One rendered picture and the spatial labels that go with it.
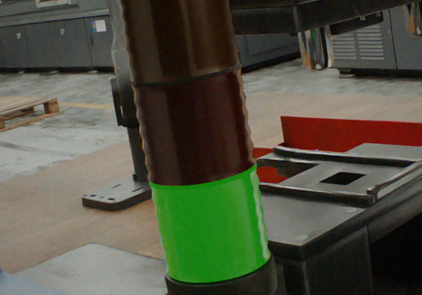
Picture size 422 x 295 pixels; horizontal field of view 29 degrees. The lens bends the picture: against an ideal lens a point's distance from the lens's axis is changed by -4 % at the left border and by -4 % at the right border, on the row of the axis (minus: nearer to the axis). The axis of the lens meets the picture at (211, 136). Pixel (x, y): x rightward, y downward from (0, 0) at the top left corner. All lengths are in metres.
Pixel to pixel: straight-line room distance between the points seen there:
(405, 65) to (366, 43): 0.39
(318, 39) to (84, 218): 0.48
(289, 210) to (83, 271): 0.22
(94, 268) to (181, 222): 0.43
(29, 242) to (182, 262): 0.60
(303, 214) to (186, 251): 0.27
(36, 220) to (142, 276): 0.30
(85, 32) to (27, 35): 1.44
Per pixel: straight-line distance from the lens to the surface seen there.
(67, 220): 0.93
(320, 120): 0.94
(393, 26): 6.24
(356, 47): 6.51
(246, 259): 0.29
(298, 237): 0.51
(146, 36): 0.27
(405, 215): 0.58
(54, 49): 10.17
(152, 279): 0.66
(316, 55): 0.51
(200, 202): 0.28
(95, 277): 0.69
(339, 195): 0.56
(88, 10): 9.35
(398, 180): 0.57
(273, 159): 0.69
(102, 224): 0.89
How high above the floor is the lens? 1.16
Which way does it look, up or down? 13 degrees down
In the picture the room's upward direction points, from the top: 10 degrees counter-clockwise
